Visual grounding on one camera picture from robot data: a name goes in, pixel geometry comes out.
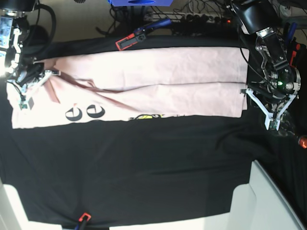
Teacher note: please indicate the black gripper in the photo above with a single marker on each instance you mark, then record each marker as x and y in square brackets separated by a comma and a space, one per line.
[269, 93]
[27, 75]

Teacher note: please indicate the pink T-shirt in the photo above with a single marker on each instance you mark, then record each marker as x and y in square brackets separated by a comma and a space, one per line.
[137, 84]

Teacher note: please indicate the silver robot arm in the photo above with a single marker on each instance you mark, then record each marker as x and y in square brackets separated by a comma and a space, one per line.
[260, 18]

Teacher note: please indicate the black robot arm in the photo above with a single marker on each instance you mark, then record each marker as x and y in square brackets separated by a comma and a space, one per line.
[17, 65]

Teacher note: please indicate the clear glass bottle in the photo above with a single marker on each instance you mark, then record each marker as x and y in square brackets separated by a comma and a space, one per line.
[292, 129]

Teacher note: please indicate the red and black clamp tool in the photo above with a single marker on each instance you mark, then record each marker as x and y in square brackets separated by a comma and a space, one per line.
[292, 46]

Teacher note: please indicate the red and blue clamp tool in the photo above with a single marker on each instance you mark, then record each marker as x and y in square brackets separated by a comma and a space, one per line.
[141, 33]

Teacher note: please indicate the black table cloth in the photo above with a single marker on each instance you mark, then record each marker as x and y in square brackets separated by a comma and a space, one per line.
[145, 170]

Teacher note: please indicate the red clamp at table front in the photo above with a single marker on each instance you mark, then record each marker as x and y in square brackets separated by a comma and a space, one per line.
[83, 221]

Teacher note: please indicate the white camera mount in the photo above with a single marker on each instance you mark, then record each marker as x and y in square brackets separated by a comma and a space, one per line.
[26, 101]
[277, 118]

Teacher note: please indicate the blue plastic mount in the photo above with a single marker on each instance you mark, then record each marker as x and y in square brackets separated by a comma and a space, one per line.
[140, 2]

